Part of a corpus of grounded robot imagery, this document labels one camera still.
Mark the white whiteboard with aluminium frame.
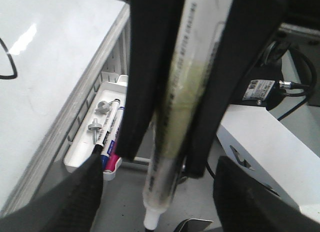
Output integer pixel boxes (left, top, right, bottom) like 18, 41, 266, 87
0, 0, 126, 216

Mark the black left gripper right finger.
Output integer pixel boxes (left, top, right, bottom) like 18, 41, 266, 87
185, 0, 288, 178

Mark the blue capped marker in tray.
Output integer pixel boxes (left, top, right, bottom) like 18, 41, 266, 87
100, 106, 125, 171

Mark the white black whiteboard marker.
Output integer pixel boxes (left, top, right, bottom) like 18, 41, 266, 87
142, 0, 232, 231

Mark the black cable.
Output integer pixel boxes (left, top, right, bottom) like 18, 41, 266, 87
259, 39, 318, 122

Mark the white metal stand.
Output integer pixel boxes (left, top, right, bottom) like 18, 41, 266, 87
217, 105, 320, 221

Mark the pink marker in tray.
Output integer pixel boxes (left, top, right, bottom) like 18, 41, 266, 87
104, 153, 122, 173

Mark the grey plastic clip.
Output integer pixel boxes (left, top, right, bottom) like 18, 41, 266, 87
95, 101, 111, 114

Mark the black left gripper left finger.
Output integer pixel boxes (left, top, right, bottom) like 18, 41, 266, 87
116, 0, 185, 160

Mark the black industrial camera with label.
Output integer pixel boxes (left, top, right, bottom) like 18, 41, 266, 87
242, 79, 284, 109

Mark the black capped marker in tray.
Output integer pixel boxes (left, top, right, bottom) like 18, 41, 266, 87
92, 98, 121, 154

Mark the white marker tray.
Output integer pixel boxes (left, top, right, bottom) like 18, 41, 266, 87
63, 75, 128, 173

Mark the grey screw knob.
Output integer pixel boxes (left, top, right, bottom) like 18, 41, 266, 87
87, 118, 102, 144

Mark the white pegboard panel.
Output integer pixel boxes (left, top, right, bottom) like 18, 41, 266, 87
100, 22, 131, 83

